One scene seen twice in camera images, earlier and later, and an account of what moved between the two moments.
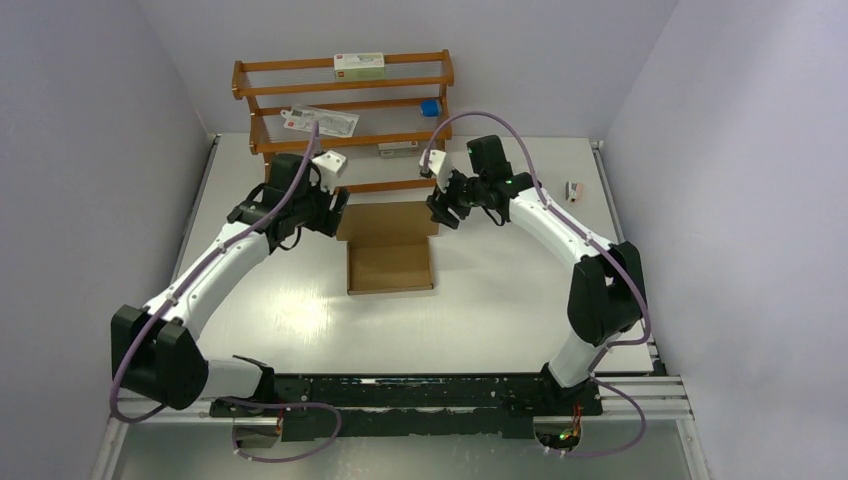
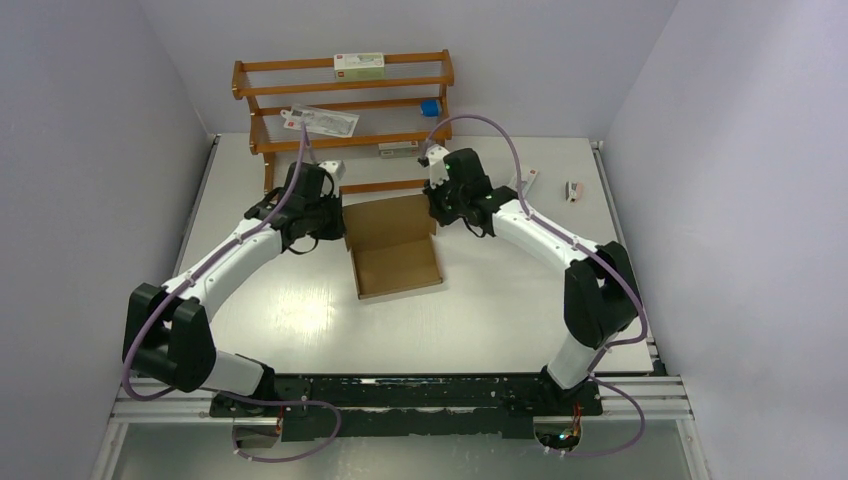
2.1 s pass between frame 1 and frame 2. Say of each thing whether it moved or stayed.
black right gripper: moved
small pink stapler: stayed
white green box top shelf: stayed
